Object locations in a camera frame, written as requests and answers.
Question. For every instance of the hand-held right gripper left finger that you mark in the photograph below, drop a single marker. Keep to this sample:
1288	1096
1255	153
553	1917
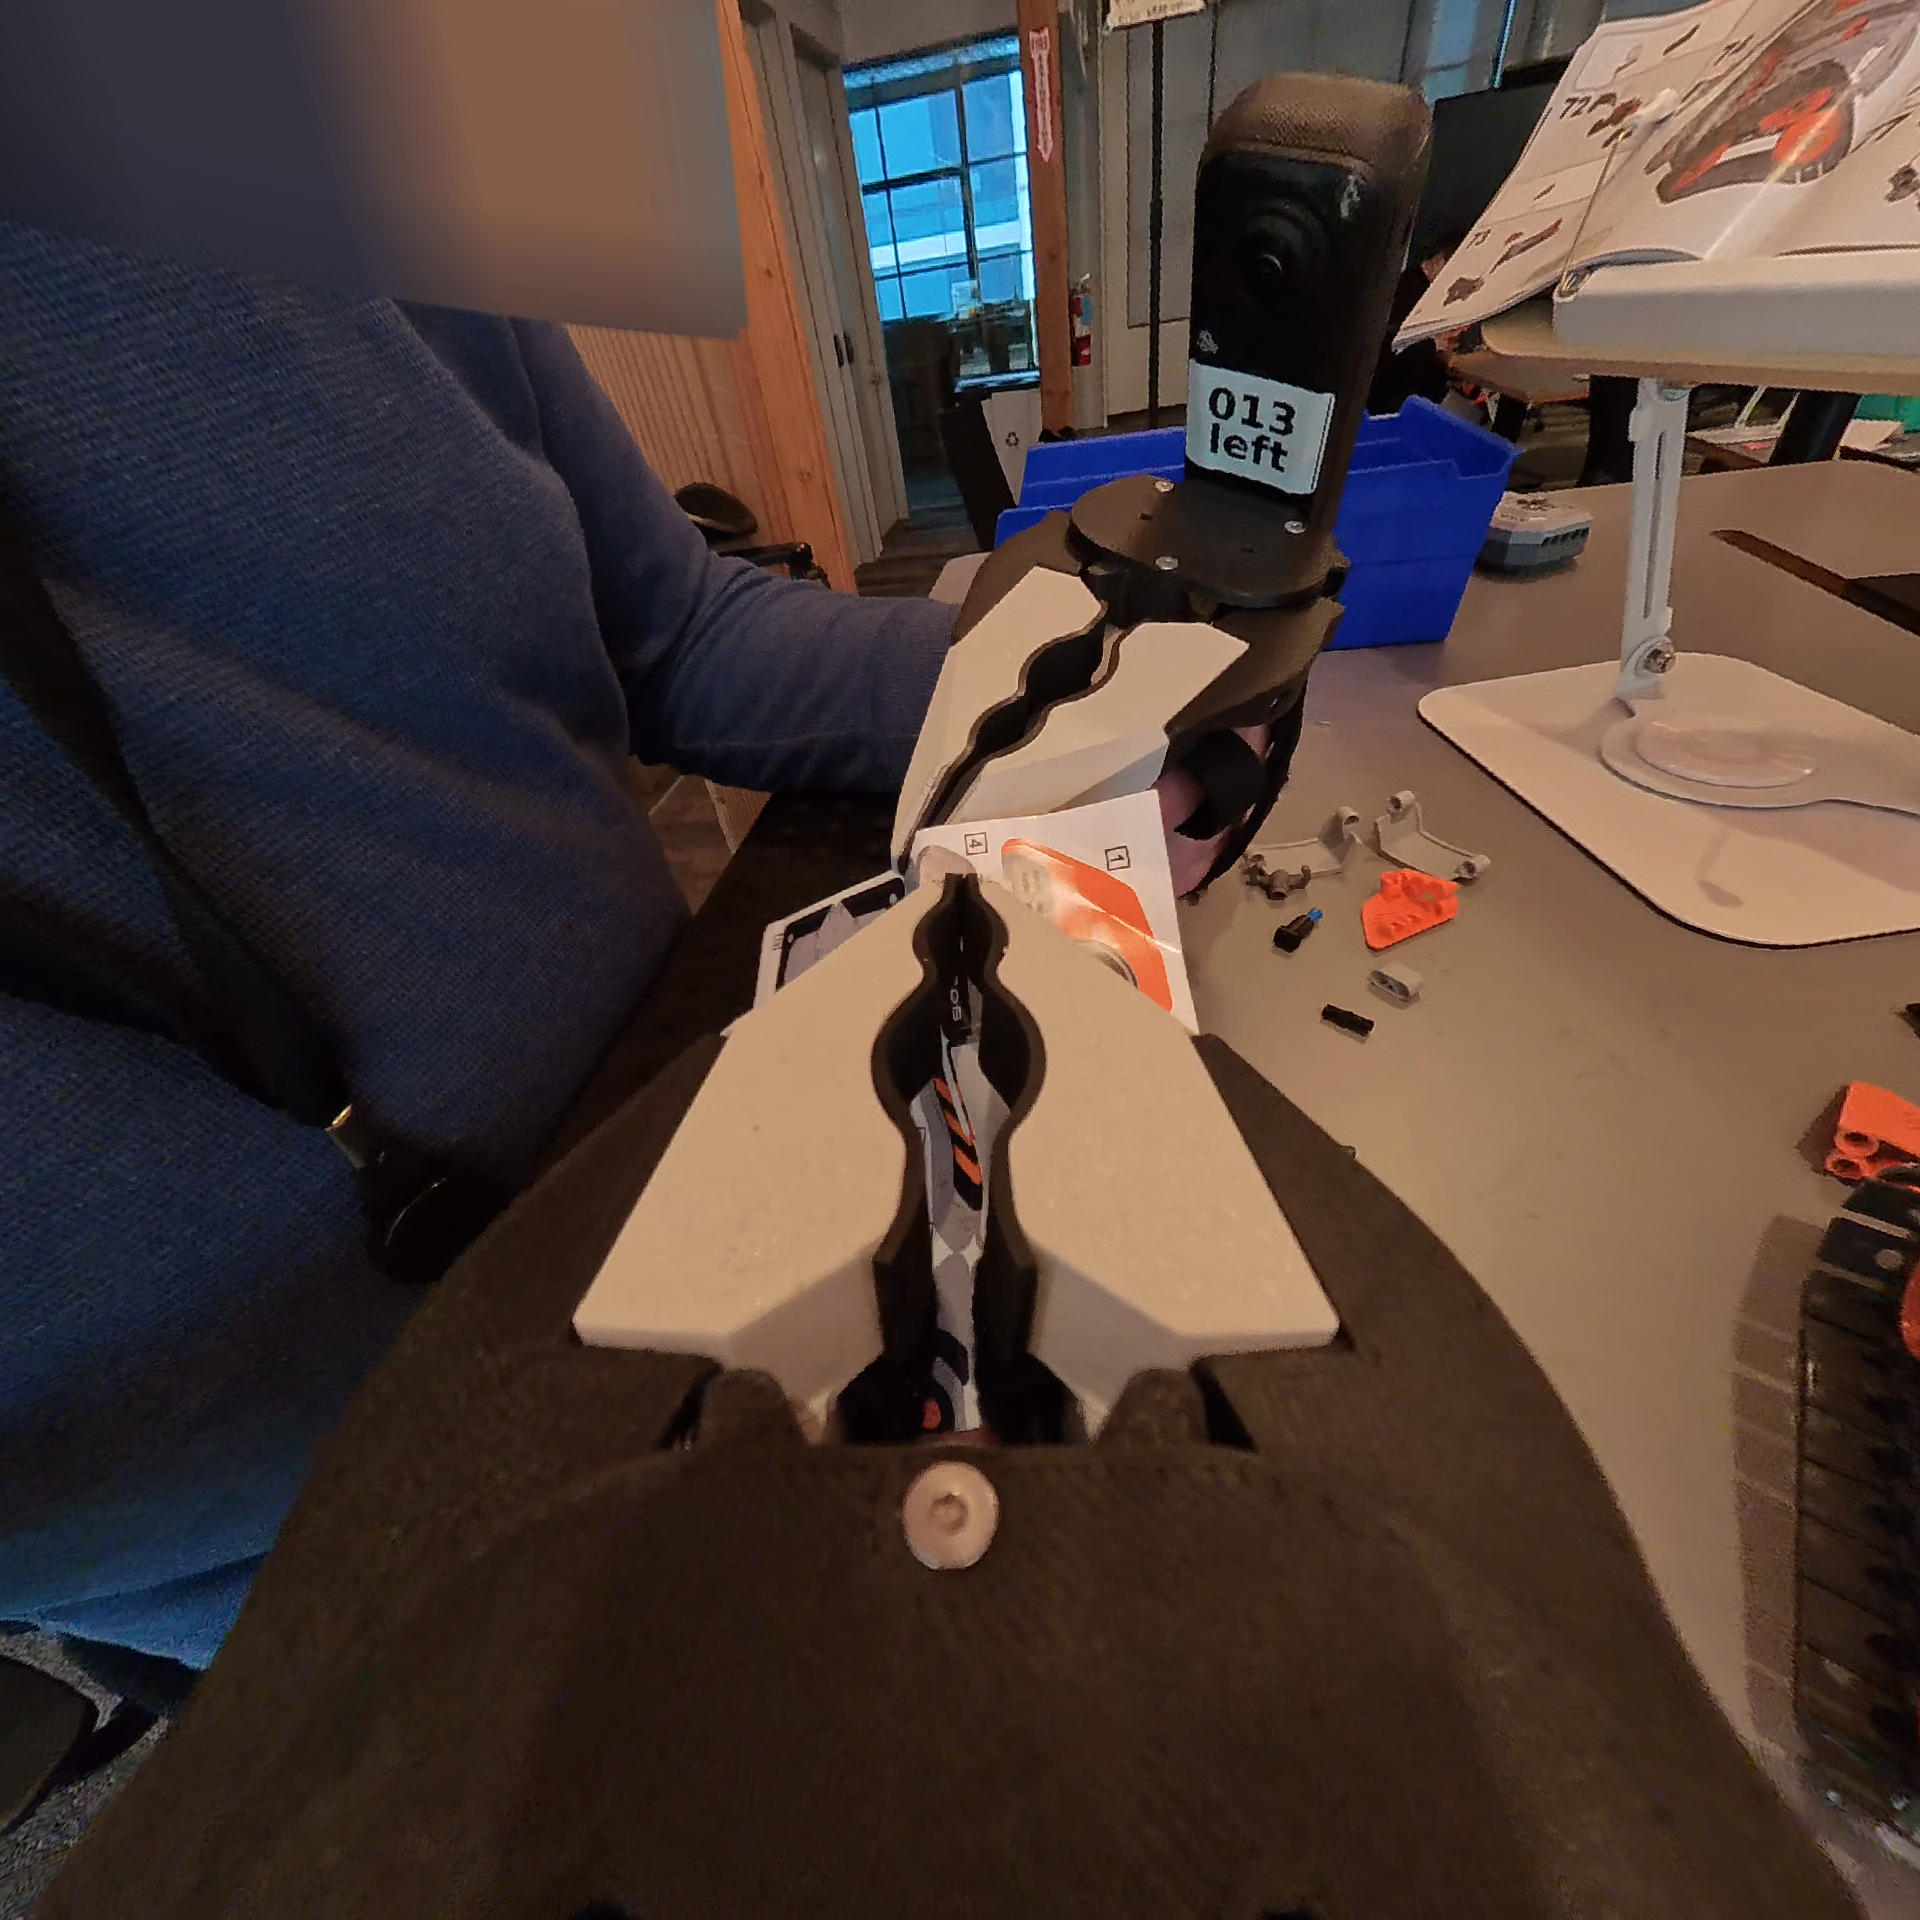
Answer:
748	1186

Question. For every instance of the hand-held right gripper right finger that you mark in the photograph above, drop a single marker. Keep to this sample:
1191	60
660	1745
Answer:
1164	1186

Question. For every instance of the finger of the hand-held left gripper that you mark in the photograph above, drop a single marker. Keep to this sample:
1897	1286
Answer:
990	659
1156	689

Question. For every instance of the robot sticker sheet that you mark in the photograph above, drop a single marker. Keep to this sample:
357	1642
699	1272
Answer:
1079	901

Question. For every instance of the grey orange tracked toy robot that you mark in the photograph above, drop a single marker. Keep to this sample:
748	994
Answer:
1859	1499

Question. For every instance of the person's left forearm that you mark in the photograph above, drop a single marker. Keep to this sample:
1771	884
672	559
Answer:
780	677

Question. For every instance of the person's left hand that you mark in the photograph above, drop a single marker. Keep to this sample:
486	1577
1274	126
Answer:
1201	869

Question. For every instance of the red fire extinguisher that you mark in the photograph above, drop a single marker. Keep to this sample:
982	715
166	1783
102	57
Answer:
1083	322

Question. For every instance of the white recycling bin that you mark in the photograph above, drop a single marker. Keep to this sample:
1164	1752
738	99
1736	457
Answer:
990	443

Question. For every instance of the grey bent liftarm piece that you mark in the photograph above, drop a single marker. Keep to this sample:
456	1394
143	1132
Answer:
1300	856

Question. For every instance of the short black pin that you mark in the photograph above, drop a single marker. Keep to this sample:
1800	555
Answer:
1346	1020

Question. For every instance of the blue storage bin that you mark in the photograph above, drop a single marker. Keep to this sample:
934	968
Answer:
1409	511

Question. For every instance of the black blue-tipped pin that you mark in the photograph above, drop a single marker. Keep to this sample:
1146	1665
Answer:
1297	925

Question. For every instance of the short grey beam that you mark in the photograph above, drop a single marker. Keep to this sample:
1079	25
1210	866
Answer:
1393	985

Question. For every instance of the black office chair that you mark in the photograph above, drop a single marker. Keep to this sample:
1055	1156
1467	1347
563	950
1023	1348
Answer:
719	511

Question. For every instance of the grey angled panel piece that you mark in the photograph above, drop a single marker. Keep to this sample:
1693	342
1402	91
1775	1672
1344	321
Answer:
1432	834

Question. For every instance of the black badge reel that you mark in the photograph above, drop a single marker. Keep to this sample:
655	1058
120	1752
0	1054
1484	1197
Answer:
427	1222

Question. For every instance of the orange plastic panel piece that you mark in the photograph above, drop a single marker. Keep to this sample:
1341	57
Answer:
1409	908

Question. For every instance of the glass window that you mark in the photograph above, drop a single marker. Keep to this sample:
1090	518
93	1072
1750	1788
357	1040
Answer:
937	195

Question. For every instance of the grey battery hub block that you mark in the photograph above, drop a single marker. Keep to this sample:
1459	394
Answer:
1536	534

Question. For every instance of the instruction booklet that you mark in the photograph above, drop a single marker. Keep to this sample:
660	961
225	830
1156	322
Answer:
1723	134

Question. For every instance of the white stand base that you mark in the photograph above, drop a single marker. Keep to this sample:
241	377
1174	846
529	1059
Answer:
1723	779

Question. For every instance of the orange triple-hole connector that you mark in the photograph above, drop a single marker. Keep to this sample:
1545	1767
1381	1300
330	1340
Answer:
1875	1132

